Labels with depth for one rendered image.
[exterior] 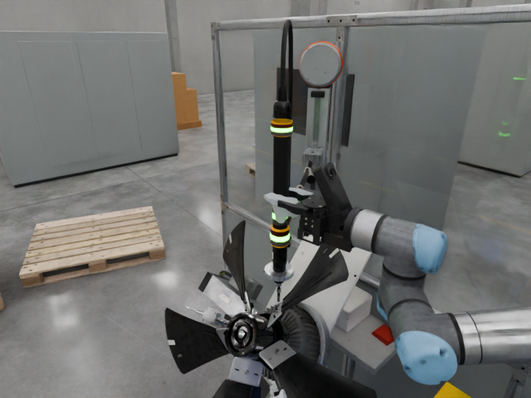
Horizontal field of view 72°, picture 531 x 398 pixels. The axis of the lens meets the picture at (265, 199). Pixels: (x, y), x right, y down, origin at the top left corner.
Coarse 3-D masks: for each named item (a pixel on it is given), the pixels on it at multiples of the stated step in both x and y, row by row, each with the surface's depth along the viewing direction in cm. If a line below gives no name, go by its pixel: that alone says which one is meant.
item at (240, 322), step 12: (228, 324) 104; (240, 324) 102; (252, 324) 99; (264, 324) 101; (276, 324) 107; (228, 336) 103; (252, 336) 99; (264, 336) 99; (276, 336) 105; (228, 348) 101; (240, 348) 99; (252, 348) 96; (264, 348) 99
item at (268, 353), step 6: (276, 342) 102; (282, 342) 102; (270, 348) 100; (276, 348) 100; (282, 348) 100; (288, 348) 100; (264, 354) 97; (270, 354) 98; (276, 354) 98; (282, 354) 98; (288, 354) 99; (294, 354) 99; (264, 360) 96; (270, 360) 96; (276, 360) 96; (282, 360) 96; (270, 366) 94
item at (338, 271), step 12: (312, 264) 106; (324, 264) 99; (336, 264) 95; (312, 276) 99; (324, 276) 94; (336, 276) 91; (300, 288) 99; (312, 288) 95; (324, 288) 91; (288, 300) 100; (300, 300) 95
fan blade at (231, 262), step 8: (240, 224) 118; (232, 232) 123; (240, 232) 117; (232, 240) 122; (240, 240) 116; (224, 248) 129; (232, 248) 121; (240, 248) 114; (224, 256) 130; (232, 256) 121; (240, 256) 114; (232, 264) 122; (240, 264) 113; (232, 272) 124; (240, 272) 112; (240, 280) 113; (240, 288) 114; (240, 296) 115
